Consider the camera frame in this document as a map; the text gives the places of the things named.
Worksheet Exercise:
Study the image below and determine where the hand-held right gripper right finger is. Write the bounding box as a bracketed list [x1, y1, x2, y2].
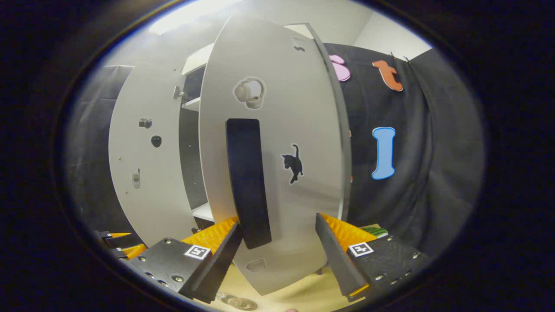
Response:
[315, 212, 430, 303]

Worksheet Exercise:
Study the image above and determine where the green striped pink object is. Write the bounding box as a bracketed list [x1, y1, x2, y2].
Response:
[359, 224, 389, 238]

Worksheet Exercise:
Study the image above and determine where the white cabinet door black cat sticker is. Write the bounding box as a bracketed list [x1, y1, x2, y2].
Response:
[198, 13, 353, 298]

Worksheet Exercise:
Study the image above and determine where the black door handle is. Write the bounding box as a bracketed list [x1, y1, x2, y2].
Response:
[225, 117, 273, 250]

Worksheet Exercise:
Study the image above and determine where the black backdrop cloth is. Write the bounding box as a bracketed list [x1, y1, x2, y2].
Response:
[65, 42, 485, 257]

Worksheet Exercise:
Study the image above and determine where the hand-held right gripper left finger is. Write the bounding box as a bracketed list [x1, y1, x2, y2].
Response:
[128, 215, 244, 304]

